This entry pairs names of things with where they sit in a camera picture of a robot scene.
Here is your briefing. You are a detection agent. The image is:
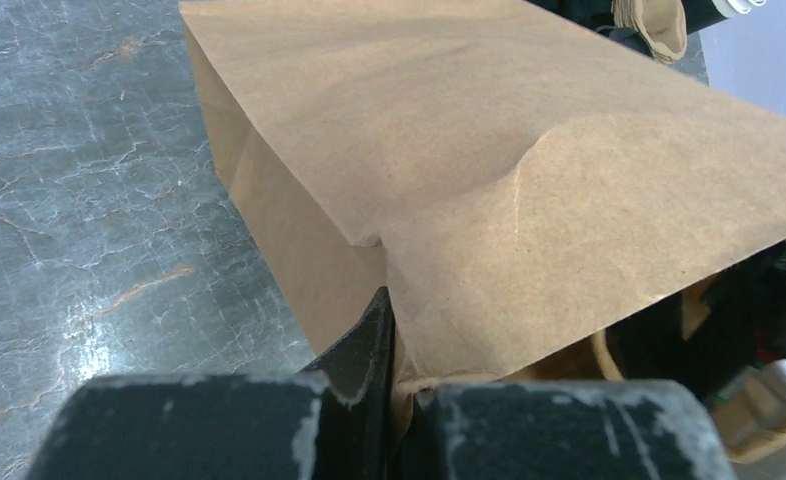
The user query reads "brown cardboard cup carrier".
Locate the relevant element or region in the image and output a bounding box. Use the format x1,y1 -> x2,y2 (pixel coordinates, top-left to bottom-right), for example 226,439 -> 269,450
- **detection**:
611,0 -> 688,65

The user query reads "stack of white paper cups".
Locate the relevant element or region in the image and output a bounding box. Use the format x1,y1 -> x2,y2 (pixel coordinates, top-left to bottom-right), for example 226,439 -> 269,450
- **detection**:
682,0 -> 766,34

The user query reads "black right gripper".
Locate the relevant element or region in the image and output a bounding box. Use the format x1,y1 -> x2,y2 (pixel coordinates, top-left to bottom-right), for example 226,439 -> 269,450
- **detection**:
604,239 -> 786,404

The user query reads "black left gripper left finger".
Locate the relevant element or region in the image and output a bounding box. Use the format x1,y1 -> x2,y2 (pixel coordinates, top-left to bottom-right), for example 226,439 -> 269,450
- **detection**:
28,288 -> 395,479

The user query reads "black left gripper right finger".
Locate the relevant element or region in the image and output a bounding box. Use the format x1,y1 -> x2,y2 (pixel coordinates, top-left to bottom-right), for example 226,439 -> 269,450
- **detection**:
401,381 -> 736,479

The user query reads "brown paper bag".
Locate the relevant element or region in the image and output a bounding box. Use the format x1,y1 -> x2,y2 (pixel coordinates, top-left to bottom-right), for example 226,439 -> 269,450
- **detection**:
179,1 -> 786,438

